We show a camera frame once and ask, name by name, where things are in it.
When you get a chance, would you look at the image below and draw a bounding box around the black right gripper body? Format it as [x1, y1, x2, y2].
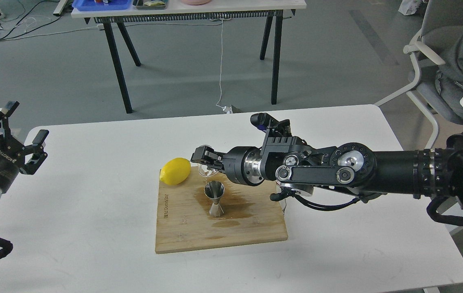
[223, 146, 264, 186]

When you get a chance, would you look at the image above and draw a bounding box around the yellow lemon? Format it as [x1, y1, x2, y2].
[159, 157, 191, 186]

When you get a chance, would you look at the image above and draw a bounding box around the white office chair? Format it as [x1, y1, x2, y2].
[376, 0, 463, 149]

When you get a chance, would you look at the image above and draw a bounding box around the white hanging cable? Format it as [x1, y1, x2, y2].
[215, 18, 233, 114]

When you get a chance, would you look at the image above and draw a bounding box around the blue plastic tray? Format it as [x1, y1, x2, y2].
[72, 0, 133, 12]

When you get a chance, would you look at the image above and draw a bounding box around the clear glass beaker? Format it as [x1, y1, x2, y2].
[194, 144, 211, 182]

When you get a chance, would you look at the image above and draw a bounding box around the grey tray with items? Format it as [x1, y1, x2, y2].
[132, 0, 168, 11]

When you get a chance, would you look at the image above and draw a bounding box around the bamboo cutting board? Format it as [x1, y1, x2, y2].
[155, 166, 288, 254]

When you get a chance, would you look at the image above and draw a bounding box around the background white trestle table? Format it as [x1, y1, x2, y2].
[71, 0, 307, 114]

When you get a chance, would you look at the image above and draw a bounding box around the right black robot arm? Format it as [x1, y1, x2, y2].
[190, 113, 463, 227]

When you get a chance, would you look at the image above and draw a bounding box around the pink round plate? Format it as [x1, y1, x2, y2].
[181, 0, 212, 6]

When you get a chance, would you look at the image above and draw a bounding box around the steel jigger measuring cup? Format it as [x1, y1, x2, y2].
[204, 180, 225, 217]

